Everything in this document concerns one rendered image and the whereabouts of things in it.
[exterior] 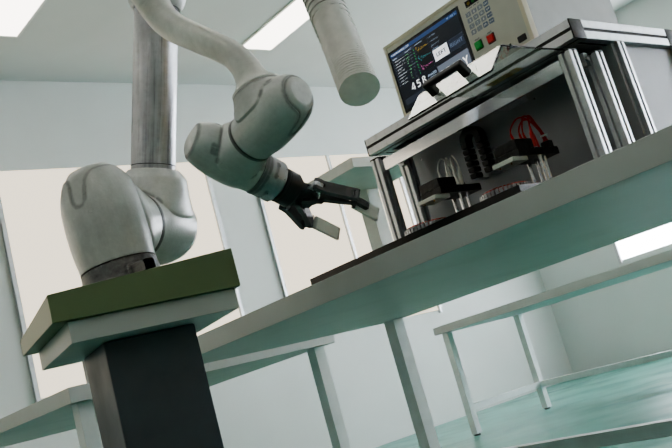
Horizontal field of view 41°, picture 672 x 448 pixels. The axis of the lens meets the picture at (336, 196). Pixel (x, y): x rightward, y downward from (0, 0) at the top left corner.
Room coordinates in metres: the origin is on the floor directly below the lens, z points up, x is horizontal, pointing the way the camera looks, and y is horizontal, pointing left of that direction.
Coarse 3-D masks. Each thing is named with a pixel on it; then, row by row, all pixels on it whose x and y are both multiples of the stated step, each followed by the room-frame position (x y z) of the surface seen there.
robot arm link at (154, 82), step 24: (144, 24) 1.86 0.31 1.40; (144, 48) 1.86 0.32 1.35; (168, 48) 1.88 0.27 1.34; (144, 72) 1.87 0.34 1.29; (168, 72) 1.88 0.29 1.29; (144, 96) 1.87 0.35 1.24; (168, 96) 1.89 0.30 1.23; (144, 120) 1.87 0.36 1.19; (168, 120) 1.89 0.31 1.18; (144, 144) 1.88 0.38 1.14; (168, 144) 1.90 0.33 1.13; (144, 168) 1.87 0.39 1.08; (168, 168) 1.91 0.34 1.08; (144, 192) 1.86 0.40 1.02; (168, 192) 1.87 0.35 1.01; (168, 216) 1.86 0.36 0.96; (192, 216) 1.97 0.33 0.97; (168, 240) 1.87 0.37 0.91; (192, 240) 1.98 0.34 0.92
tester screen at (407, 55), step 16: (448, 16) 2.03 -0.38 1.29; (432, 32) 2.07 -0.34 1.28; (448, 32) 2.04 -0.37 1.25; (400, 48) 2.16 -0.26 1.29; (416, 48) 2.12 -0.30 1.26; (432, 48) 2.09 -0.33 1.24; (464, 48) 2.02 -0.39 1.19; (400, 64) 2.17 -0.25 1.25; (416, 64) 2.13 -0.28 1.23; (432, 64) 2.10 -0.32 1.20; (400, 80) 2.18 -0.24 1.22
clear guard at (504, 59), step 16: (496, 48) 1.68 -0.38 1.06; (512, 48) 1.71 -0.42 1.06; (528, 48) 1.73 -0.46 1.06; (544, 48) 1.77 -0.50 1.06; (480, 64) 1.69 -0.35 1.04; (496, 64) 1.78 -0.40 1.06; (512, 64) 1.81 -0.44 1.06; (528, 64) 1.84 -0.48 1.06; (544, 64) 1.87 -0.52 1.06; (448, 80) 1.77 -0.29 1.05; (464, 80) 1.70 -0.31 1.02; (480, 80) 1.86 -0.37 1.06; (496, 80) 1.89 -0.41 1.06; (512, 80) 1.93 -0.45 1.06; (448, 96) 1.73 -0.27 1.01; (464, 96) 1.94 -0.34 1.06; (480, 96) 1.98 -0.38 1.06; (416, 112) 1.80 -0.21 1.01
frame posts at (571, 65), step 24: (576, 72) 1.78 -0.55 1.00; (600, 72) 1.85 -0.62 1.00; (576, 96) 1.79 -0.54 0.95; (600, 96) 1.86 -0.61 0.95; (600, 120) 1.80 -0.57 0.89; (624, 120) 1.86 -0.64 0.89; (600, 144) 1.78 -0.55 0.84; (624, 144) 1.85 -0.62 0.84; (408, 168) 2.31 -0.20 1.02; (384, 192) 2.26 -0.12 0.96; (408, 192) 2.32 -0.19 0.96
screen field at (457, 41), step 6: (456, 36) 2.03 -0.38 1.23; (462, 36) 2.01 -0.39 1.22; (450, 42) 2.04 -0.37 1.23; (456, 42) 2.03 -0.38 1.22; (462, 42) 2.02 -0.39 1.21; (438, 48) 2.07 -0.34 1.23; (444, 48) 2.06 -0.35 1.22; (450, 48) 2.05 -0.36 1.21; (456, 48) 2.03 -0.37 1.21; (438, 54) 2.08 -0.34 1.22; (444, 54) 2.06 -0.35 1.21
